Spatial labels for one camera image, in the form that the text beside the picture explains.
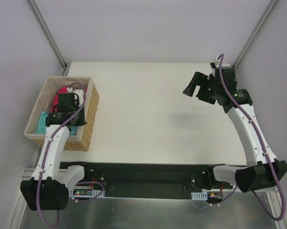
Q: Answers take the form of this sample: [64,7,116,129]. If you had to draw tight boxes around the right slotted cable duct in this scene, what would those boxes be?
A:
[191,191,208,201]

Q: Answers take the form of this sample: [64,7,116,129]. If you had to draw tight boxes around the right aluminium frame post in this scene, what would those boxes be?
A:
[233,0,280,69]

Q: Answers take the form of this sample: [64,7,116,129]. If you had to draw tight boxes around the pink t shirt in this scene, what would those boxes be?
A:
[51,86,79,112]

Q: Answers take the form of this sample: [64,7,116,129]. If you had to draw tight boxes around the wicker laundry basket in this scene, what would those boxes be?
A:
[24,76,99,151]

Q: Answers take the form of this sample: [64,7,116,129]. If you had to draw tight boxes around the slotted cable duct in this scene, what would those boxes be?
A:
[69,188,105,198]
[191,191,208,201]

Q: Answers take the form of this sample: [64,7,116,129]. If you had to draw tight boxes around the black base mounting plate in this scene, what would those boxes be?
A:
[60,162,233,199]

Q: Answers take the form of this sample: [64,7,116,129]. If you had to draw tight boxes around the left aluminium frame post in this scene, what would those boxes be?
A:
[26,0,67,70]

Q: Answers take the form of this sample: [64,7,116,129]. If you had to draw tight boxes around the teal t shirt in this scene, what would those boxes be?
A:
[36,111,77,135]

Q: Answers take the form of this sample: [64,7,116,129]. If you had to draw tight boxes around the left slotted cable duct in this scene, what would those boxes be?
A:
[69,188,105,198]

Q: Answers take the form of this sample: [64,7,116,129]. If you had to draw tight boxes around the aluminium frame post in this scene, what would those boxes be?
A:
[233,0,280,69]
[26,0,67,70]

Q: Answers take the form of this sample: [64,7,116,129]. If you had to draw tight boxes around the aluminium front rail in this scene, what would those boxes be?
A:
[20,167,280,191]

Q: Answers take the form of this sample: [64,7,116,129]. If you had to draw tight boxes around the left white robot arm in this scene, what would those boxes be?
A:
[20,89,92,211]

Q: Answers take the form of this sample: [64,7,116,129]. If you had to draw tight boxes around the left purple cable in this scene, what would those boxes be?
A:
[37,82,105,227]

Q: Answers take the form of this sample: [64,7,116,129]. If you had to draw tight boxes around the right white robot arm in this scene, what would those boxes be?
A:
[183,67,287,193]

